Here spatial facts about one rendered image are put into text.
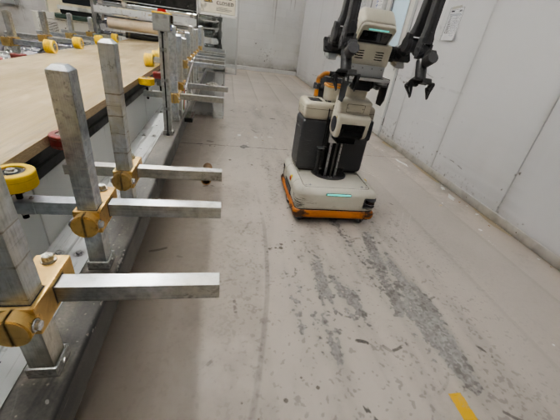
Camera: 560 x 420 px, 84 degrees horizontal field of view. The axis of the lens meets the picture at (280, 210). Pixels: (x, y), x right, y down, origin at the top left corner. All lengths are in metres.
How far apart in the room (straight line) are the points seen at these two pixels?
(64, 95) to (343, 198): 1.92
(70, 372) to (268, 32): 10.75
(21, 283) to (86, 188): 0.25
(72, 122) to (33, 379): 0.42
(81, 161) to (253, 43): 10.44
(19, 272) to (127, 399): 0.97
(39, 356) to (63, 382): 0.06
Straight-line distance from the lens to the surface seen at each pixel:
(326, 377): 1.47
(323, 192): 2.23
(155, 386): 1.43
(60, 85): 0.65
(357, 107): 2.15
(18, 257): 0.51
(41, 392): 0.65
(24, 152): 0.95
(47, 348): 0.61
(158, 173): 0.98
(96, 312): 0.72
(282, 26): 11.10
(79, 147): 0.68
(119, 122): 0.91
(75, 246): 1.05
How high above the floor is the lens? 1.21
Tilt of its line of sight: 30 degrees down
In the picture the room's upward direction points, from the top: 8 degrees clockwise
